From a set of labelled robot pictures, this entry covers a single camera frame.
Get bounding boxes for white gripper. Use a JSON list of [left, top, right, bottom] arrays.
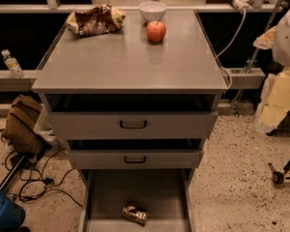
[[253, 10, 290, 133]]

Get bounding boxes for grey drawer cabinet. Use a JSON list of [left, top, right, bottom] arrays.
[[31, 9, 229, 232]]

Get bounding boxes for grey bottom drawer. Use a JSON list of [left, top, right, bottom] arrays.
[[78, 169, 194, 232]]

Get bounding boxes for grey drawer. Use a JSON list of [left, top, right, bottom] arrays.
[[68, 139, 203, 169], [46, 94, 218, 140], [78, 169, 194, 232]]

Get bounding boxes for grey middle drawer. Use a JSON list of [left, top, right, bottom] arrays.
[[68, 139, 203, 169]]

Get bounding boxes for grey top drawer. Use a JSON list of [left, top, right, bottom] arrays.
[[46, 94, 218, 140]]

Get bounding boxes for metal tripod pole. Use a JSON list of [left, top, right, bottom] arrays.
[[231, 0, 284, 116]]

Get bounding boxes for black wheeled stand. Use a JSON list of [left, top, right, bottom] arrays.
[[268, 160, 290, 185]]

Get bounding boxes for red apple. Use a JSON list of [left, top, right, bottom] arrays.
[[146, 21, 166, 43]]

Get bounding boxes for white bowl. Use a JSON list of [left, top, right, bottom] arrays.
[[138, 1, 167, 22]]

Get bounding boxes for crumpled brown chip bag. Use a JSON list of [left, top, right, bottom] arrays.
[[66, 4, 126, 36]]

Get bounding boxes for clear plastic bottle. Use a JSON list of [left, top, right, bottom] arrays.
[[1, 49, 24, 78]]

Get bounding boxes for brown backpack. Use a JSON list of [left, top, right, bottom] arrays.
[[2, 95, 51, 155]]

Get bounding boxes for blue container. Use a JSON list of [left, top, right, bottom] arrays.
[[0, 192, 25, 232]]

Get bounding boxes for white cable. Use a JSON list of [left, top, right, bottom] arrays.
[[214, 7, 247, 90]]

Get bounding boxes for black floor cables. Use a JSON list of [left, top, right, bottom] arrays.
[[3, 147, 84, 209]]

